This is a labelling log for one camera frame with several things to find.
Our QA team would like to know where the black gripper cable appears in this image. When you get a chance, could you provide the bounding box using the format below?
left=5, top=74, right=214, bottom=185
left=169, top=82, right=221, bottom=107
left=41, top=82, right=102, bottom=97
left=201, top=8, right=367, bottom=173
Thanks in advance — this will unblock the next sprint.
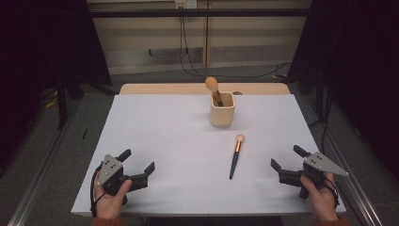
left=89, top=163, right=106, bottom=218
left=325, top=178, right=341, bottom=209

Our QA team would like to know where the black curtain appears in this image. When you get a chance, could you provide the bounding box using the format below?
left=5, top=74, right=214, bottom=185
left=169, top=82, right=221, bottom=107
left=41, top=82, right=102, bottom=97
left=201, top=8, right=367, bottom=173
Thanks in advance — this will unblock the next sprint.
left=0, top=0, right=113, bottom=177
left=286, top=0, right=399, bottom=182

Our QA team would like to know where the black horizontal bar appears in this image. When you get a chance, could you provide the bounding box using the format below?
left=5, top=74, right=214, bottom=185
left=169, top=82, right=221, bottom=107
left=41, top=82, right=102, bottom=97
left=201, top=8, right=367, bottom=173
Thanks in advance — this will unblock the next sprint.
left=88, top=8, right=312, bottom=19

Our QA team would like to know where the black wall cable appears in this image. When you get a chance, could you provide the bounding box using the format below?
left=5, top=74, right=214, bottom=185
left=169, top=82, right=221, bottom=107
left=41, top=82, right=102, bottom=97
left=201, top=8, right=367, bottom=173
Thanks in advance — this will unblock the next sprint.
left=178, top=15, right=294, bottom=80

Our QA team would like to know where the wooden table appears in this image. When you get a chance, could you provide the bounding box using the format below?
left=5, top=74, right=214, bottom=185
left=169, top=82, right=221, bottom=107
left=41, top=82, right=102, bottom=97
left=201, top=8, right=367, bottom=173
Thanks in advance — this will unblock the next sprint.
left=119, top=82, right=291, bottom=96

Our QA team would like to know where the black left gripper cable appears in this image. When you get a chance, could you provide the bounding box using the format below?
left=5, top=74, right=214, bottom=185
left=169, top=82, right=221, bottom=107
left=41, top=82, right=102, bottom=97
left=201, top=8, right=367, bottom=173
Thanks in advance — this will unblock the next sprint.
left=89, top=163, right=106, bottom=218

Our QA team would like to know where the person's right hand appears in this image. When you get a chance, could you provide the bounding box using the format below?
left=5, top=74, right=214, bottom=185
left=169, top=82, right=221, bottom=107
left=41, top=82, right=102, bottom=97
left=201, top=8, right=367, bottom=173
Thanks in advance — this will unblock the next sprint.
left=299, top=172, right=341, bottom=222

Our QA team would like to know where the small makeup brush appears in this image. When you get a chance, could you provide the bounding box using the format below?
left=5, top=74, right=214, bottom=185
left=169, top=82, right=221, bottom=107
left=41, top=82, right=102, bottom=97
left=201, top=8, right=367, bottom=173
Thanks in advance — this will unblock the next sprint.
left=229, top=134, right=246, bottom=181

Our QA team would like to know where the white table sheet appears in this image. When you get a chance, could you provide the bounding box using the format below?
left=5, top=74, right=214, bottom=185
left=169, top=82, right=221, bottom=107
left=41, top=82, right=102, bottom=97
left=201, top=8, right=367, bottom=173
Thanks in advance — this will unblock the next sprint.
left=71, top=93, right=347, bottom=218

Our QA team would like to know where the person's left hand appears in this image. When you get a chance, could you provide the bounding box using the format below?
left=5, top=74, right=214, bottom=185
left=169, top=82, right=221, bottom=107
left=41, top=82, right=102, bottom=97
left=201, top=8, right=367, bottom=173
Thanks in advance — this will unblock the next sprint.
left=93, top=170, right=134, bottom=219

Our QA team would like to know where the black stand cable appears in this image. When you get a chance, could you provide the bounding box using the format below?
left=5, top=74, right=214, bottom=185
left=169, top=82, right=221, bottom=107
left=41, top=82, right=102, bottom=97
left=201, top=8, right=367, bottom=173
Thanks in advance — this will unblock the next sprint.
left=308, top=93, right=334, bottom=155

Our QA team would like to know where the large makeup brush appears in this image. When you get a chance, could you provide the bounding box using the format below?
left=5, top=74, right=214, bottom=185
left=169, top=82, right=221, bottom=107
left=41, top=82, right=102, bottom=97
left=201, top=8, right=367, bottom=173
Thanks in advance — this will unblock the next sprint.
left=204, top=76, right=225, bottom=107

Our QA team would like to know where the wooden wall post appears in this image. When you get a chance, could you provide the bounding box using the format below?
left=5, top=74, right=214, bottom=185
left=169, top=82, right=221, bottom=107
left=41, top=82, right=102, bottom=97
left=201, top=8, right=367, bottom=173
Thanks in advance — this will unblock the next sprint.
left=201, top=0, right=211, bottom=69

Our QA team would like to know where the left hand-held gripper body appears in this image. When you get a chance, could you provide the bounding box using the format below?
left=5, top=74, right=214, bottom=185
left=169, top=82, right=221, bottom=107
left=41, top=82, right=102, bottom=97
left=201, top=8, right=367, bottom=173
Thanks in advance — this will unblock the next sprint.
left=97, top=153, right=149, bottom=205

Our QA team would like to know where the beige square cup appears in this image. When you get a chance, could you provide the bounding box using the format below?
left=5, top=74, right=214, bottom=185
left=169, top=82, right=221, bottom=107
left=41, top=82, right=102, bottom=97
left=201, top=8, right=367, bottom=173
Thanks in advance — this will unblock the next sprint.
left=209, top=91, right=236, bottom=128

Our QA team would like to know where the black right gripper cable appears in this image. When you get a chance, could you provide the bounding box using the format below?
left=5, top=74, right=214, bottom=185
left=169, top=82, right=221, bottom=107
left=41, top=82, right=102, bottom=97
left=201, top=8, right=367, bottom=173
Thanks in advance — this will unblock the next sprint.
left=325, top=178, right=341, bottom=209

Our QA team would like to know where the black metal stand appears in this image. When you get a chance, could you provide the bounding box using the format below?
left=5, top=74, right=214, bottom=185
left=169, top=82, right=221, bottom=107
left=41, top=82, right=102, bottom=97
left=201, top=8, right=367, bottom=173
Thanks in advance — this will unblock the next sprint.
left=56, top=70, right=118, bottom=130

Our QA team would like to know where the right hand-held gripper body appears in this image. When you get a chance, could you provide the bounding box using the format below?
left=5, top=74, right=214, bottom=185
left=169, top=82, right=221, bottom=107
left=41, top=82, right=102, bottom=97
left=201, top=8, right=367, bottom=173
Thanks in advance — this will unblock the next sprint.
left=278, top=151, right=349, bottom=201

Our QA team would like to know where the metal floor rail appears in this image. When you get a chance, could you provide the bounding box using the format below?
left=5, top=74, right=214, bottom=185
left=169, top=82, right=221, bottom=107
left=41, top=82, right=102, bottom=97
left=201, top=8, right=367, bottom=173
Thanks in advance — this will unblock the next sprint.
left=7, top=123, right=73, bottom=226
left=299, top=93, right=384, bottom=226

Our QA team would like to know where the white wall socket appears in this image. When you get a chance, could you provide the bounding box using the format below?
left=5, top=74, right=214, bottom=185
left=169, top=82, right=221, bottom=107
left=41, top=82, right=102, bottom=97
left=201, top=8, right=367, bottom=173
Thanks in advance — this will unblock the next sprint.
left=174, top=0, right=199, bottom=9

